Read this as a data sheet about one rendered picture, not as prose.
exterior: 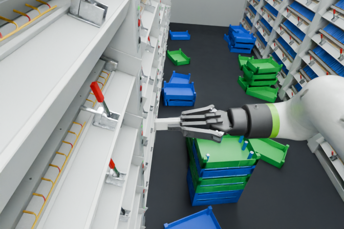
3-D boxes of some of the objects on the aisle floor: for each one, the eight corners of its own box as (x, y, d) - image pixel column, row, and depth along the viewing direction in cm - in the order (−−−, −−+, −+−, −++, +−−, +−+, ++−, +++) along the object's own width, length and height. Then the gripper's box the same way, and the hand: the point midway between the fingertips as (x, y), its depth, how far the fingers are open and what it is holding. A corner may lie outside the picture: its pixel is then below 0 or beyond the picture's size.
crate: (285, 151, 176) (289, 145, 171) (280, 168, 163) (284, 162, 158) (249, 134, 189) (252, 128, 184) (241, 150, 175) (244, 143, 170)
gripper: (248, 150, 55) (154, 152, 55) (235, 116, 66) (156, 119, 66) (253, 128, 51) (151, 131, 51) (239, 96, 61) (154, 98, 61)
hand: (167, 123), depth 58 cm, fingers closed
